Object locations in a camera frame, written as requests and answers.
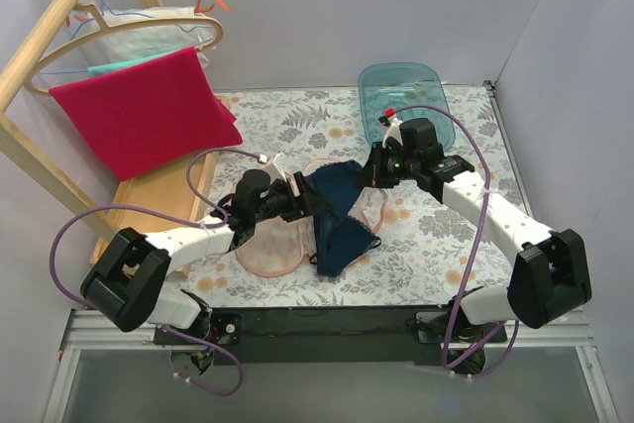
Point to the navy blue lace bra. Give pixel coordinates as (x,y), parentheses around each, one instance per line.
(340,239)

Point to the floral patterned table mat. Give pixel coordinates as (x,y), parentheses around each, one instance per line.
(426,249)

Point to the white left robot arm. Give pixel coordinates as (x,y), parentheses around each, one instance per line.
(129,282)

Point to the magenta red towel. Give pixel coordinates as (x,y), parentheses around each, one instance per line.
(141,117)

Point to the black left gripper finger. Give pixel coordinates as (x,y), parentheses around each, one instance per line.
(313,208)
(308,194)

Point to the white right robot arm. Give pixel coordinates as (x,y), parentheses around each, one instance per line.
(550,275)

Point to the beige wooden hanger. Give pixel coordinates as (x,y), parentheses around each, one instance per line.
(97,27)

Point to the peach floral mesh laundry bag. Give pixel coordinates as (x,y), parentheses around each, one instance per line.
(278,247)

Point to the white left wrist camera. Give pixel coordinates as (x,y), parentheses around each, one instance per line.
(274,167)

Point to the teal folded cloth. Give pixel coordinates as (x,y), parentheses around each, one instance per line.
(102,69)

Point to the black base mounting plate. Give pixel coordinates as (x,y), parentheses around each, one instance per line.
(404,333)

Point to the clear teal plastic tub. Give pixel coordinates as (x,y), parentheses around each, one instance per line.
(396,85)

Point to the aluminium frame rail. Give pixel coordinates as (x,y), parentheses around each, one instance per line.
(547,376)

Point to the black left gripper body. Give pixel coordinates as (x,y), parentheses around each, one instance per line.
(303,197)

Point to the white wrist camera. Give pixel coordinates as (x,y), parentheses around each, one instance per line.
(392,135)
(274,167)

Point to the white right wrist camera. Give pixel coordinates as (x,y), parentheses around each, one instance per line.
(392,135)

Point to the blue wire hanger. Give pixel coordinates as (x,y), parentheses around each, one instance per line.
(127,38)

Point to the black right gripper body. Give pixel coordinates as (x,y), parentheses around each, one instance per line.
(374,171)

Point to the white cloth on hanger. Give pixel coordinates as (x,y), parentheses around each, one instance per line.
(135,43)

